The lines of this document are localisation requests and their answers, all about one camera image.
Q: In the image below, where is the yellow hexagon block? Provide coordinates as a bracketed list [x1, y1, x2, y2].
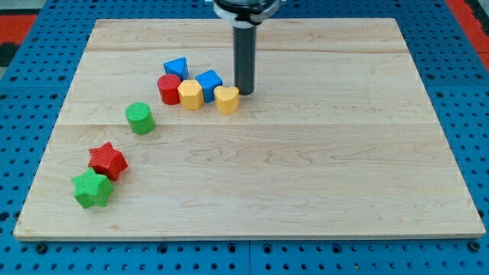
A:
[177, 79, 204, 110]

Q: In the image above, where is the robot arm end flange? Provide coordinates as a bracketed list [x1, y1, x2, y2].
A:
[213, 0, 282, 28]

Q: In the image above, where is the blue cube block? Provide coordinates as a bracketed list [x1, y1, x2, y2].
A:
[196, 70, 222, 103]

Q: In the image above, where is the yellow heart block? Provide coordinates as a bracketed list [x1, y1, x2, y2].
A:
[214, 86, 239, 115]

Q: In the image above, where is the red cylinder block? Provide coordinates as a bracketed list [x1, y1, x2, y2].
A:
[157, 74, 181, 105]

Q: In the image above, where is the light wooden board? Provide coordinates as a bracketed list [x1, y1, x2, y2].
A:
[14, 18, 486, 241]

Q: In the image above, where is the blue triangular prism block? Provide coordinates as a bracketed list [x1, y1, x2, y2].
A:
[163, 57, 189, 80]

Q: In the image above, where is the green cylinder block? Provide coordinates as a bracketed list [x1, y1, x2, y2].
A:
[125, 102, 155, 134]

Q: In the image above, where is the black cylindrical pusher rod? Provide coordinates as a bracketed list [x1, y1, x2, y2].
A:
[233, 27, 256, 95]

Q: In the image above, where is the red star block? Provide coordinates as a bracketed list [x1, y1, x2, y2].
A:
[88, 141, 128, 181]

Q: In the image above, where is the green star block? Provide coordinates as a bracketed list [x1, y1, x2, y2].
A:
[71, 167, 115, 209]

